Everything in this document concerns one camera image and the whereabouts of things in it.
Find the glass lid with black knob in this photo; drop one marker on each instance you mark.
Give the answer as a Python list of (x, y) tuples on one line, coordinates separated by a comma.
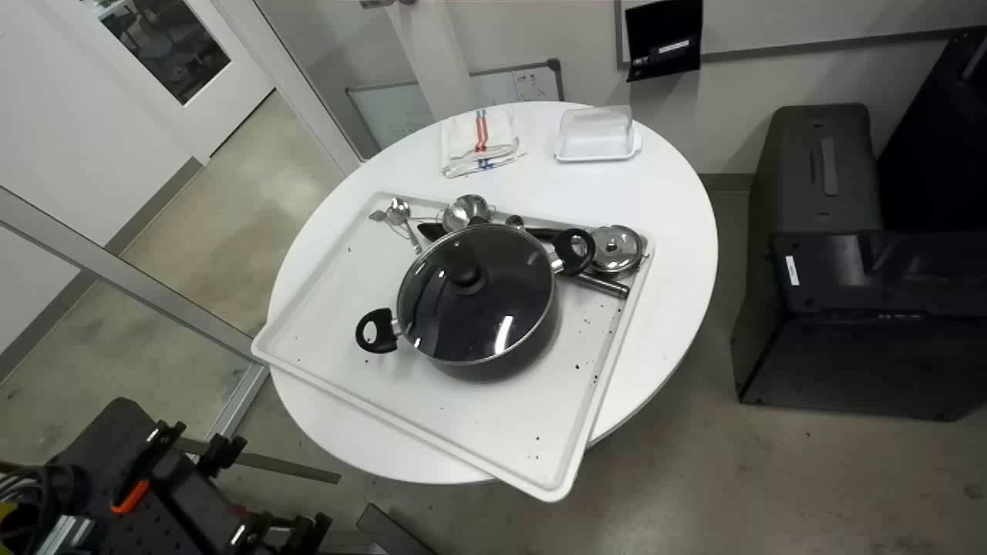
[(498, 309)]

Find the small round steel lid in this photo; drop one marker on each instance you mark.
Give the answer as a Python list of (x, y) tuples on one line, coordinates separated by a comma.
[(617, 250)]

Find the metal ladle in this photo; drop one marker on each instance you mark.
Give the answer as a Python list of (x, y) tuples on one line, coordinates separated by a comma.
[(469, 210)]

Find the black cooking pot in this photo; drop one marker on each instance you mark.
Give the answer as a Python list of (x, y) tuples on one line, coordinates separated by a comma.
[(487, 372)]

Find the small metal spoon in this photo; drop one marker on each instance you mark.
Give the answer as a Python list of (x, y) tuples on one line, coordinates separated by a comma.
[(400, 210)]

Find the white plastic tray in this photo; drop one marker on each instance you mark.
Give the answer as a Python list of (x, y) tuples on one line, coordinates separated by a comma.
[(494, 419)]

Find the clear plastic lidded container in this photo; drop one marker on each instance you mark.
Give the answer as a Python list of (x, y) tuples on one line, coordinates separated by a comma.
[(596, 138)]

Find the grey framed glass panel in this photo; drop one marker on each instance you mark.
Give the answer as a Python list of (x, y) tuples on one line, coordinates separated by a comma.
[(390, 113)]

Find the small white board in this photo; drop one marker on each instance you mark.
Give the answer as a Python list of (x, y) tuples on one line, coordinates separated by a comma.
[(520, 83)]

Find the black cabinet box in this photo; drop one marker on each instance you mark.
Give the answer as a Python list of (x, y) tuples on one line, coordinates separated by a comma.
[(822, 309)]

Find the black equipment cart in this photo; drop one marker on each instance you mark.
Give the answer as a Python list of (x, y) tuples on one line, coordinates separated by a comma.
[(154, 513)]

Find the black leaning panel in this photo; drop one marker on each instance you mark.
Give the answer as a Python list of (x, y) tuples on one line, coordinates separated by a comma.
[(941, 133)]

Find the black wall mounted device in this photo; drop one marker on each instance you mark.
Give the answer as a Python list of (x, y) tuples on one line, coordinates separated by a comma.
[(663, 34)]

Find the grey metal frame rail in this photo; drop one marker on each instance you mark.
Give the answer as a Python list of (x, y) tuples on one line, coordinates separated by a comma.
[(124, 273)]

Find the dark wall poster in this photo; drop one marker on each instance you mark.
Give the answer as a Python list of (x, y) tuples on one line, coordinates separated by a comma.
[(166, 42)]

